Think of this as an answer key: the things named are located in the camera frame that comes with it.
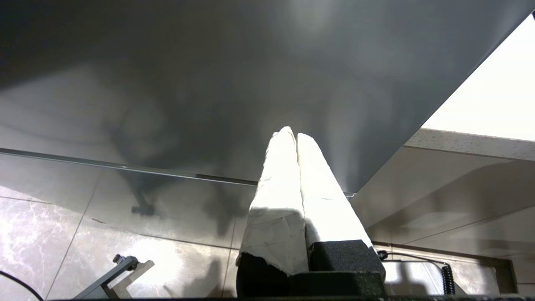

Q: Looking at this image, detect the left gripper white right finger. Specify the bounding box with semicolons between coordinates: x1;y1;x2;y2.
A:
297;133;386;277

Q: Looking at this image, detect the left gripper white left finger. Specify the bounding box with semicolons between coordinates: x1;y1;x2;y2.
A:
236;127;309;297

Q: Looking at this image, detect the under-counter cabinet front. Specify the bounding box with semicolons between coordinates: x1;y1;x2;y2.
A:
349;144;535;293

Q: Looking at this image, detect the grey glossy cabinet door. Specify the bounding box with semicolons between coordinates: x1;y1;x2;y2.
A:
0;0;535;251

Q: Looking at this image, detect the black coiled cable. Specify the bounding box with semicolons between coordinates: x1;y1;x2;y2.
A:
376;250;457;296

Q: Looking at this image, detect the grey metal bracket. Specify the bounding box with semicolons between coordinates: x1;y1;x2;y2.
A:
73;254;156;301

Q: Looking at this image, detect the thin black cable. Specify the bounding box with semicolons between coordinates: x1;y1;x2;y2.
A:
0;269;46;301

